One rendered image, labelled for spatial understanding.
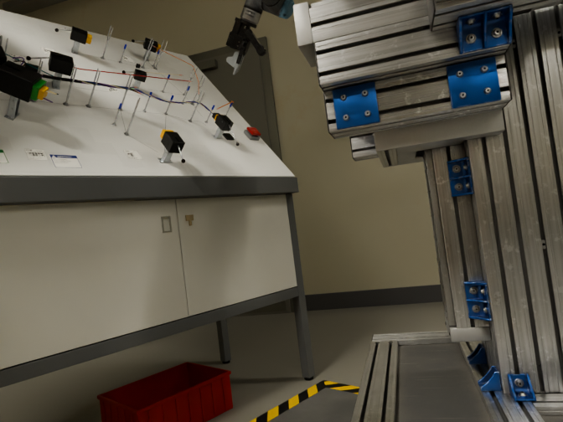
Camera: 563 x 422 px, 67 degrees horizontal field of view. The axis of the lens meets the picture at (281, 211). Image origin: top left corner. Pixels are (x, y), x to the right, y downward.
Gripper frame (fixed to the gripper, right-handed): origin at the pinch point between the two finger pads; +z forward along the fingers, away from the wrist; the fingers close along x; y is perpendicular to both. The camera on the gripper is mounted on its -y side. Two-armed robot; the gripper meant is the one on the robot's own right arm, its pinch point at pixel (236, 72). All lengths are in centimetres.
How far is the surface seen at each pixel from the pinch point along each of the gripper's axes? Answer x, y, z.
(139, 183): 63, 7, 36
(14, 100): 67, 45, 25
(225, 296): 52, -31, 69
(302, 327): 30, -66, 84
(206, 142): 20.0, -1.1, 27.6
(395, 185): -121, -117, 40
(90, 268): 81, 8, 58
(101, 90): 25, 41, 23
